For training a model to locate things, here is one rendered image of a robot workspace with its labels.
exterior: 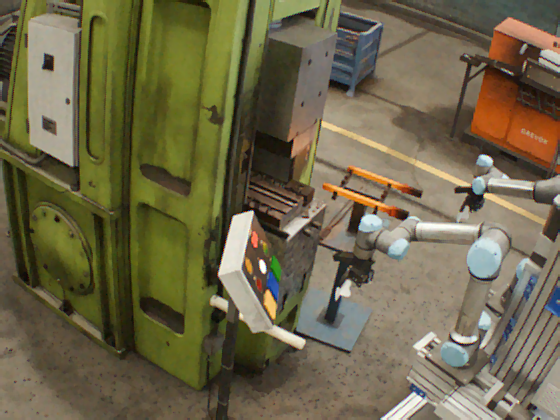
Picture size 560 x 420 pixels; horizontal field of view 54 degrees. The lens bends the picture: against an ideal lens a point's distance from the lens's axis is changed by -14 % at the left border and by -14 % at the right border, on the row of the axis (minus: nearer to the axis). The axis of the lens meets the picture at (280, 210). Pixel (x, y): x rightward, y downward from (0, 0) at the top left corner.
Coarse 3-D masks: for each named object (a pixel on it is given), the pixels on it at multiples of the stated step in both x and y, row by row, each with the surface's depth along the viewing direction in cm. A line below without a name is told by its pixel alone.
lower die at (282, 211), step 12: (252, 180) 284; (264, 180) 286; (252, 192) 277; (264, 192) 277; (288, 192) 281; (252, 204) 271; (264, 204) 272; (276, 204) 272; (288, 204) 272; (300, 204) 279; (264, 216) 269; (276, 216) 266; (288, 216) 272
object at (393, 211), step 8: (328, 184) 303; (344, 192) 299; (352, 192) 300; (360, 200) 297; (368, 200) 296; (384, 208) 293; (392, 208) 292; (400, 208) 293; (392, 216) 294; (400, 216) 292
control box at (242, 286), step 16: (240, 224) 224; (256, 224) 228; (240, 240) 215; (224, 256) 211; (240, 256) 207; (256, 256) 219; (272, 256) 235; (224, 272) 203; (240, 272) 202; (256, 272) 214; (272, 272) 229; (240, 288) 205; (256, 288) 210; (240, 304) 209; (256, 304) 209; (256, 320) 213; (272, 320) 216
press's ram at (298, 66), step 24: (288, 24) 240; (288, 48) 220; (312, 48) 224; (264, 72) 230; (288, 72) 225; (312, 72) 233; (264, 96) 235; (288, 96) 230; (312, 96) 243; (264, 120) 240; (288, 120) 235; (312, 120) 253
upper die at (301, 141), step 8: (312, 128) 256; (256, 136) 252; (264, 136) 250; (272, 136) 248; (296, 136) 245; (304, 136) 252; (312, 136) 260; (256, 144) 254; (264, 144) 252; (272, 144) 250; (280, 144) 248; (288, 144) 246; (296, 144) 248; (304, 144) 255; (280, 152) 250; (288, 152) 248; (296, 152) 251
